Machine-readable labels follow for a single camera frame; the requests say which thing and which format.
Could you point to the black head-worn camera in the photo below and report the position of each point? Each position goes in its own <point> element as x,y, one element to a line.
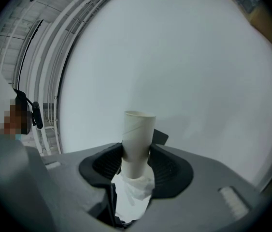
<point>38,116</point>

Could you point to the white cardboard tube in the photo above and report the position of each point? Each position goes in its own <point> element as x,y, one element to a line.
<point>138,134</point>

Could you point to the large brown cardboard box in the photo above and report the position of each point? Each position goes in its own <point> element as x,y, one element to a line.
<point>266,25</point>

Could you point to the person's grey shirt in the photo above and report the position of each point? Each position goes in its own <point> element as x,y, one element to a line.
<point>3,178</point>

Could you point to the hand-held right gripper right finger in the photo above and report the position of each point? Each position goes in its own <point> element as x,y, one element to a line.
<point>172,175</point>

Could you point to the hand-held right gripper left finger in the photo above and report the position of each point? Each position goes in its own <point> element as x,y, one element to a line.
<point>97,168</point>

